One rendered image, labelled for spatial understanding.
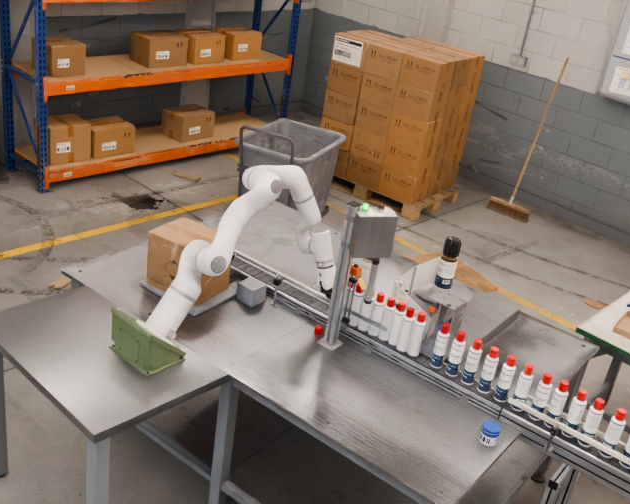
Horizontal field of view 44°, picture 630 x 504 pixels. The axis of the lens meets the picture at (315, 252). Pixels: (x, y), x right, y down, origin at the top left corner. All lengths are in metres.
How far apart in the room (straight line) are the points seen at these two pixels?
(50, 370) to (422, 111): 4.32
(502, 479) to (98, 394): 1.95
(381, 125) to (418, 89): 0.49
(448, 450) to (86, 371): 1.41
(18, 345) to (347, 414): 1.33
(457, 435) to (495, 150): 5.26
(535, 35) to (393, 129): 1.72
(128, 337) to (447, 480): 1.32
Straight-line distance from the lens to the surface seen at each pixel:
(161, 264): 3.60
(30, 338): 3.37
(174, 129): 7.54
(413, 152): 6.78
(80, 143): 6.86
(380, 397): 3.19
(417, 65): 6.66
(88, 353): 3.27
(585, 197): 7.69
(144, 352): 3.10
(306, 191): 3.32
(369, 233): 3.15
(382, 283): 3.90
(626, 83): 7.27
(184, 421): 3.90
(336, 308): 3.33
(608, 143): 7.52
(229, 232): 3.15
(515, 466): 4.06
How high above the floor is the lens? 2.69
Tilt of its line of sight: 26 degrees down
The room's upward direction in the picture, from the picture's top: 9 degrees clockwise
